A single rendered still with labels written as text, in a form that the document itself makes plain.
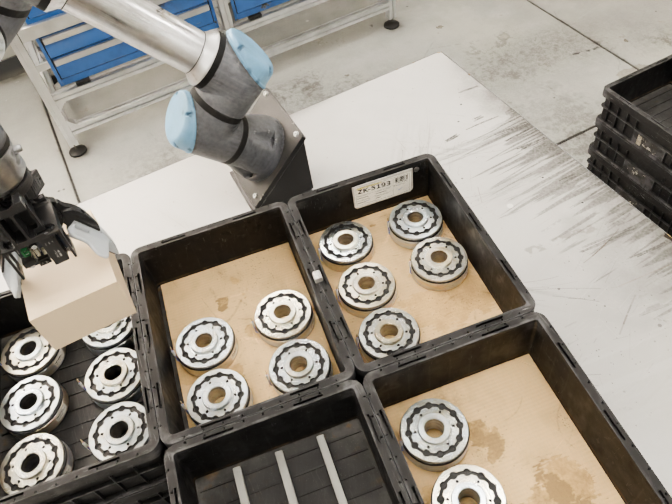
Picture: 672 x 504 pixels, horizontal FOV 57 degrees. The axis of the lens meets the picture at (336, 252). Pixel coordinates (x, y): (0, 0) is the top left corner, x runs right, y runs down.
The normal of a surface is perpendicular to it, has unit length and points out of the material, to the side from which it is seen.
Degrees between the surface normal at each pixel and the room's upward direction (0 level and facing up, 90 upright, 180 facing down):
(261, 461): 0
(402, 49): 0
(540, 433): 0
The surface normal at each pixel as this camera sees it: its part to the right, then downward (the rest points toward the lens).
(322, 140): -0.11, -0.63
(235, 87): 0.26, 0.68
